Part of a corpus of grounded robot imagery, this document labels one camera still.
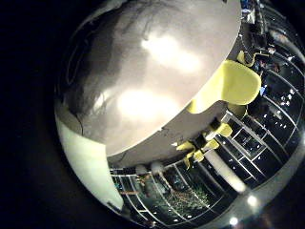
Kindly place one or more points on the white round pillar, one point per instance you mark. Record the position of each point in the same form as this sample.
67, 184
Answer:
227, 173

